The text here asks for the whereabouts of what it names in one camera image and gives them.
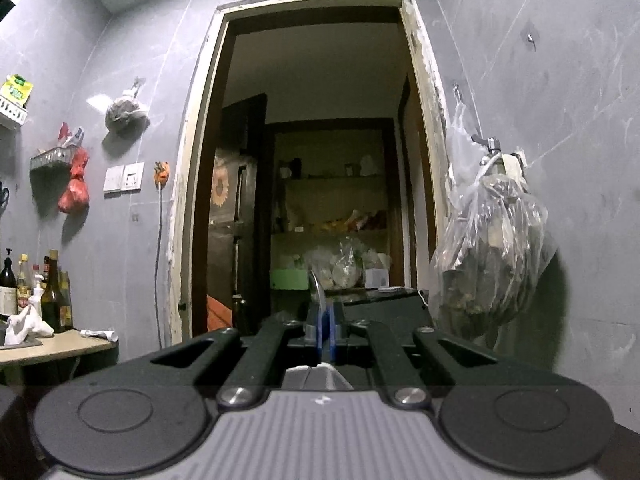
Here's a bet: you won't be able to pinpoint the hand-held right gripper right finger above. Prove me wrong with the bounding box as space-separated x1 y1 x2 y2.
326 301 538 409

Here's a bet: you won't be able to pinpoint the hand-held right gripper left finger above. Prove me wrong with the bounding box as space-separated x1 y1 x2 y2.
115 305 326 408

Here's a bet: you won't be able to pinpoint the grey cabinet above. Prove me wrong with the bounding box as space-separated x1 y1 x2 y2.
320 287 435 333

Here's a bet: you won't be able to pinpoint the green box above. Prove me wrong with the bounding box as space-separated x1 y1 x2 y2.
269 267 311 291

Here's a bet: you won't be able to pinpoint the clear bags of food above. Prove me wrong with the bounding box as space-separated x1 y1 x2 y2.
302 240 362 290

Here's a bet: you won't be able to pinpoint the small white box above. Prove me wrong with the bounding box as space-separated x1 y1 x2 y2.
363 266 390 289

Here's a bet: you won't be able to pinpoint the orange stool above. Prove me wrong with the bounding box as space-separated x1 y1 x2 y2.
206 294 234 337

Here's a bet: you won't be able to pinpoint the row of snack packets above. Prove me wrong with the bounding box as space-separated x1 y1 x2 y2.
320 209 387 232

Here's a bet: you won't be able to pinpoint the dark wooden door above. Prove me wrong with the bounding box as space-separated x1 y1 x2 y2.
206 92 269 337

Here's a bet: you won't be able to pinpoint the wooden shelf unit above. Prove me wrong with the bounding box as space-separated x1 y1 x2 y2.
267 119 403 292

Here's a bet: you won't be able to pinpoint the sunflower sticker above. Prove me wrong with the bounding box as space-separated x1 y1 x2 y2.
211 167 232 209

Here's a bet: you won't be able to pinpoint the large plastic bag dried goods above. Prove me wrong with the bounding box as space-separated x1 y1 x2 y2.
430 172 558 346

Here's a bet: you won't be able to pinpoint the clear empty plastic bag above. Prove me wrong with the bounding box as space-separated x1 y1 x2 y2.
444 100 483 211

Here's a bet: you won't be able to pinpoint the white tube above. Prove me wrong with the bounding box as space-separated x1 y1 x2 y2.
80 328 119 344

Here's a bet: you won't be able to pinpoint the green glass bottle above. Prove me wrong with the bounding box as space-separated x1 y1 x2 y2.
60 270 74 332

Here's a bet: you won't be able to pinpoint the wooden counter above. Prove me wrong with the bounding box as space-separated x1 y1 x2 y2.
0 327 119 367

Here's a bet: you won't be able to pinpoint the tall dark glass bottle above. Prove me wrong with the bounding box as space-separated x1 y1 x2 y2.
41 249 65 334

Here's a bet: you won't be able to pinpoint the white spray bottle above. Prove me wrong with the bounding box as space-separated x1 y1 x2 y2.
27 272 47 317

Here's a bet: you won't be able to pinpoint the red plastic bag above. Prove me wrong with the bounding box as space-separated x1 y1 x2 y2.
56 147 92 214

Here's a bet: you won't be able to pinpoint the white cloth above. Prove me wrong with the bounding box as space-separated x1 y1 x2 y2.
4 304 55 347

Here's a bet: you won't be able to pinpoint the amber sauce bottle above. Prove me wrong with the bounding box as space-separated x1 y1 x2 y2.
16 254 32 312

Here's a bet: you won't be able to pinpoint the dark bottle white label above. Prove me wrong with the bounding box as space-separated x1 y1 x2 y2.
0 248 19 320

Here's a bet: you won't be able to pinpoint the red and white packets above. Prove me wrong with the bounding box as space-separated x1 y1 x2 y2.
59 121 87 151

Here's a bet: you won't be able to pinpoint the yellow green packet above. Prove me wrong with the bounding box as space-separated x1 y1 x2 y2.
0 74 34 110

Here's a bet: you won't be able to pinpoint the white hanging cable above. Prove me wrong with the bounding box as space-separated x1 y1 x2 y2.
153 185 165 348

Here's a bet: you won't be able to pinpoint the wooden door frame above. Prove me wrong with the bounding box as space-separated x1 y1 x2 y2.
167 0 453 346

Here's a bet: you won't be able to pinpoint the grey hose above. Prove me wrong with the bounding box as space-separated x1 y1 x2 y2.
477 152 502 181

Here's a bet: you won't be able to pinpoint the wall faucet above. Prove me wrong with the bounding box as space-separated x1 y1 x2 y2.
470 135 530 181

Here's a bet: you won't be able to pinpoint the white wall switch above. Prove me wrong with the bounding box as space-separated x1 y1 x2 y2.
103 165 125 194

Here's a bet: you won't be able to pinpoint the grey wire wall basket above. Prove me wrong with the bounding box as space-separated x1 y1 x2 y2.
28 145 85 172

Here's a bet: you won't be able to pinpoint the white wall rack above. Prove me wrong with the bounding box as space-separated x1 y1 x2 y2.
0 96 29 129

